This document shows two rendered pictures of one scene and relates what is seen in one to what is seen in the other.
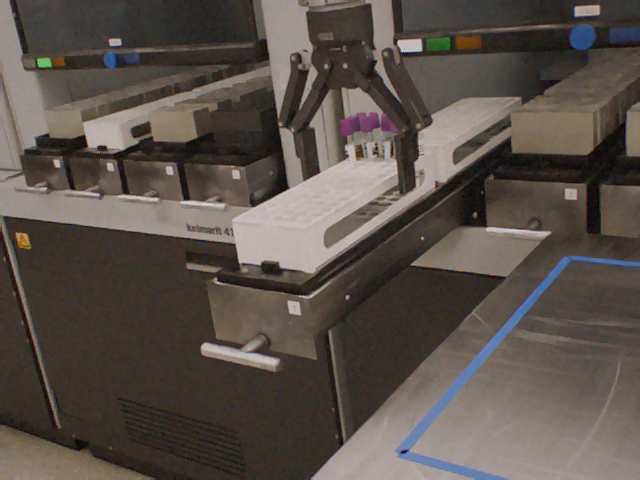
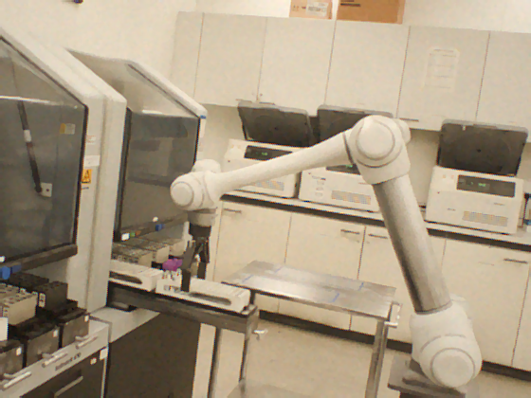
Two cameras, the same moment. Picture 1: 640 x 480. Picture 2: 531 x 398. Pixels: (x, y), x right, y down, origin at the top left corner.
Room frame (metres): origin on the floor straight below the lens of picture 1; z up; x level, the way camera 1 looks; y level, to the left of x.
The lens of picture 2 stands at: (1.45, 1.83, 1.42)
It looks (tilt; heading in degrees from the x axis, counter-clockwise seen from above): 7 degrees down; 255
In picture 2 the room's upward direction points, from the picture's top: 7 degrees clockwise
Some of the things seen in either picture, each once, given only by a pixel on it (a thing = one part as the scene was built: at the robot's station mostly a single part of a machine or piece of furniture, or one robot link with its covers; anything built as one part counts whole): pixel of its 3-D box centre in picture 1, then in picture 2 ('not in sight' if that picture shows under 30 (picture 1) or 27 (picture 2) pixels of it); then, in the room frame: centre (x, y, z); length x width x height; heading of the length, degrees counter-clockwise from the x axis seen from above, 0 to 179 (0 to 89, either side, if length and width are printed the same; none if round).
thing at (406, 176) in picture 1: (405, 161); (201, 272); (0.90, -0.11, 0.88); 0.03 x 0.01 x 0.07; 144
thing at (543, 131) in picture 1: (553, 132); (142, 262); (1.06, -0.33, 0.85); 0.12 x 0.02 x 0.06; 55
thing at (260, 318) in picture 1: (402, 213); (163, 299); (1.02, -0.11, 0.78); 0.73 x 0.14 x 0.09; 144
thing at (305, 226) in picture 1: (343, 207); (202, 293); (0.91, -0.03, 0.83); 0.30 x 0.10 x 0.06; 144
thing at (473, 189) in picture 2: not in sight; (475, 173); (-1.36, -1.60, 1.25); 0.62 x 0.56 x 0.69; 54
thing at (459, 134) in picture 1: (455, 139); (119, 273); (1.16, -0.22, 0.83); 0.30 x 0.10 x 0.06; 144
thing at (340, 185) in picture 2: not in sight; (350, 156); (-0.67, -2.10, 1.24); 0.62 x 0.56 x 0.69; 55
